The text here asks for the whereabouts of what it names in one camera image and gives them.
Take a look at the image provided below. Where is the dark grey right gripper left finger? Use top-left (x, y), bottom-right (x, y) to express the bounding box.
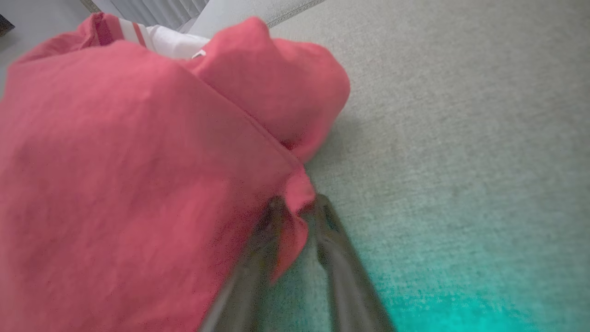
top-left (199, 196), bottom-right (290, 332)

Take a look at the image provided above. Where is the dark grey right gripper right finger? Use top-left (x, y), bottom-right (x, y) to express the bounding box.
top-left (313, 194), bottom-right (398, 332)

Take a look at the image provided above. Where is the red white sports jersey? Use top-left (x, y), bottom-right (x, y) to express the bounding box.
top-left (0, 12), bottom-right (351, 332)

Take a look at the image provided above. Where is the grey sofa seat cushion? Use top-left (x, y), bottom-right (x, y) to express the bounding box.
top-left (258, 0), bottom-right (590, 332)

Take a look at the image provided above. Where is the grey sofa back cushion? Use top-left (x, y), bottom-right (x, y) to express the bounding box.
top-left (188, 0), bottom-right (325, 38)

